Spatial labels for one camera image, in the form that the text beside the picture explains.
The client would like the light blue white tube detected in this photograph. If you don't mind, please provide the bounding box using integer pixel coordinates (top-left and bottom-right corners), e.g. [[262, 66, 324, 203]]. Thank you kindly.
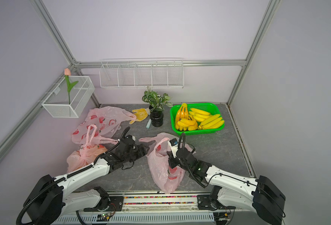
[[146, 119, 151, 129]]

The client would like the pale yellow banana bunch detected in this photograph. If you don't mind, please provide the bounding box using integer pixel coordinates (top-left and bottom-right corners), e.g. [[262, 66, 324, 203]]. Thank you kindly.
[[189, 108, 211, 122]]

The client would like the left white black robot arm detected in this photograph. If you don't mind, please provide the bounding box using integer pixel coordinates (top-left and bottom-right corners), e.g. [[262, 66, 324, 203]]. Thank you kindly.
[[16, 127, 150, 225]]

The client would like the pink strawberry plastic bag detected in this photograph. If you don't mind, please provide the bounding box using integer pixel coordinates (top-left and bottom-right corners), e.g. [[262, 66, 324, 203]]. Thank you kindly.
[[71, 106, 136, 145]]

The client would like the pink artificial tulip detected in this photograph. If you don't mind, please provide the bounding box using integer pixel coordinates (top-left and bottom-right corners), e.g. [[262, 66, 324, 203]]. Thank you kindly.
[[64, 68, 79, 105]]

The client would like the potted plant black vase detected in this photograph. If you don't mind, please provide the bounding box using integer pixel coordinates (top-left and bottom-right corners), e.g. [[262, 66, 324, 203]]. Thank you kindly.
[[142, 87, 173, 127]]

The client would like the small yellow banana bunch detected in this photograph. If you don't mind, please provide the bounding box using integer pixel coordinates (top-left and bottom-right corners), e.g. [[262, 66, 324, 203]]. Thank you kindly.
[[177, 118, 198, 131]]

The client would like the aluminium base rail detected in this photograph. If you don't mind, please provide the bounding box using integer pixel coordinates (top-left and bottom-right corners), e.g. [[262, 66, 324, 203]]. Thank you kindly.
[[52, 193, 272, 225]]

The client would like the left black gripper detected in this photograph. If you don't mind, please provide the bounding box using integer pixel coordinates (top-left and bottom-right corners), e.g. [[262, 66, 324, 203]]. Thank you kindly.
[[123, 143, 150, 163]]

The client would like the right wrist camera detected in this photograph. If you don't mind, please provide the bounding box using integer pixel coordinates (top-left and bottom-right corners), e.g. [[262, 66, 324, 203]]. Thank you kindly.
[[169, 138, 179, 158]]

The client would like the green plastic basket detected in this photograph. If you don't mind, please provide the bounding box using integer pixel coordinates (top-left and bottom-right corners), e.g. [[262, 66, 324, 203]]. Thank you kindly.
[[170, 103, 225, 135]]

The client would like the white wire wall shelf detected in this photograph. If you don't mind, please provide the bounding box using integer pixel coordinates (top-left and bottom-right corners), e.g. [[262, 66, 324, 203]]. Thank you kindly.
[[99, 58, 184, 89]]

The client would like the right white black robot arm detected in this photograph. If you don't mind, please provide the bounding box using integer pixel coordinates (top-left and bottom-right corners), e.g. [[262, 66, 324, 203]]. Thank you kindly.
[[167, 133, 286, 225]]

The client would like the white wire side basket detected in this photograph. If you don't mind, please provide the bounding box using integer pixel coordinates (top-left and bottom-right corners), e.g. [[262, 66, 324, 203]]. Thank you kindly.
[[42, 76, 95, 118]]

